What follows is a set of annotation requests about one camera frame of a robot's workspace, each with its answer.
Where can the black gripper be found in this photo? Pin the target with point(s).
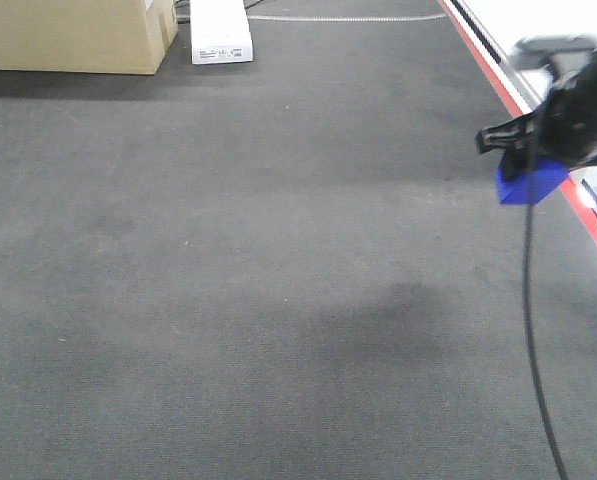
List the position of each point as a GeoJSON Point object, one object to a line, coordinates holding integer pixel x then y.
{"type": "Point", "coordinates": [568, 132]}

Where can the blue plastic bottle block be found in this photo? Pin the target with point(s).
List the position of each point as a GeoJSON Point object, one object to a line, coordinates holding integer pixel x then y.
{"type": "Point", "coordinates": [533, 187]}

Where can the long white flat box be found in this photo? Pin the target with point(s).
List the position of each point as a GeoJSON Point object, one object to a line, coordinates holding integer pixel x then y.
{"type": "Point", "coordinates": [219, 32]}

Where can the brown cardboard box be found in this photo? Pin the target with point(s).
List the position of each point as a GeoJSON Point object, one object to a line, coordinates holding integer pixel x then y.
{"type": "Point", "coordinates": [108, 37]}

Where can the grey camera on gripper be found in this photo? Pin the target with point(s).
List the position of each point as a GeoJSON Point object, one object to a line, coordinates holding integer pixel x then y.
{"type": "Point", "coordinates": [560, 55]}

